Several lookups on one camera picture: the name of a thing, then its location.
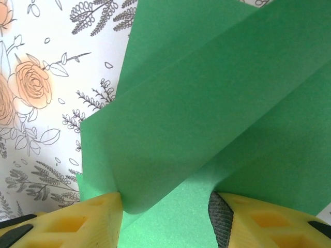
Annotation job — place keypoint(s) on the green cloth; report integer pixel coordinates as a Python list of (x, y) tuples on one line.
[(194, 116)]

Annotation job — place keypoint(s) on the floral table cover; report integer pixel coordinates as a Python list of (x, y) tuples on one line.
[(38, 129)]

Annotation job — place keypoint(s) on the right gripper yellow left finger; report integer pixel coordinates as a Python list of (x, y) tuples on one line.
[(64, 227)]

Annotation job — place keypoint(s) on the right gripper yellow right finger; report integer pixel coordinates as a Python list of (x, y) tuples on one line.
[(271, 227)]

